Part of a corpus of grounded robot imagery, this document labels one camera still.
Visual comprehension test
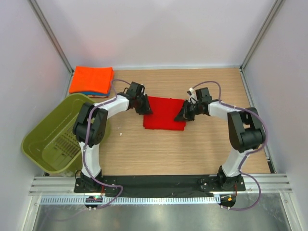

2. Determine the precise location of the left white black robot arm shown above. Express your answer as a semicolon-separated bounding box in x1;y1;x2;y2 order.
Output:
73;82;153;193

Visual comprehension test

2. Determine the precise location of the aluminium frame rail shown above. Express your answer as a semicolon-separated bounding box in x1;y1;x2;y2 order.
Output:
29;173;293;195

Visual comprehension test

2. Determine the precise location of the slotted cable duct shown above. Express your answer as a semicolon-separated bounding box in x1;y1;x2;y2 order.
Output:
40;195;220;205

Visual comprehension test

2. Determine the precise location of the olive green plastic basket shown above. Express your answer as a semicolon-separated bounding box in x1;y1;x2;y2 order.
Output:
21;93;112;176

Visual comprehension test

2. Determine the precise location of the orange folded t shirt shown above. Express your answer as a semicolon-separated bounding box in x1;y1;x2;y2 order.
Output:
69;66;114;95

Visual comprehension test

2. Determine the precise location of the red t shirt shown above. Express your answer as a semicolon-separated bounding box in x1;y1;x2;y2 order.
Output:
143;96;186;131

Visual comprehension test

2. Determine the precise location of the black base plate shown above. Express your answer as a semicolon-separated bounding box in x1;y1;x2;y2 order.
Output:
74;174;246;196

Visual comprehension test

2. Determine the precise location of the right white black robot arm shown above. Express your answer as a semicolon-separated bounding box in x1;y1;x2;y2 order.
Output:
174;88;266;191

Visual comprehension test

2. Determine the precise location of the blue folded t shirt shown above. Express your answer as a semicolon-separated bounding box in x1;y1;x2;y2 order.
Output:
81;91;110;98

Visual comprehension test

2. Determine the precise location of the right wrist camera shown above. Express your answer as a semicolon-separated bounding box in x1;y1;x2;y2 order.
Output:
187;88;198;104

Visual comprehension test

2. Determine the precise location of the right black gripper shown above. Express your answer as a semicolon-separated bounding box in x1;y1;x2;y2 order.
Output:
174;100;202;122

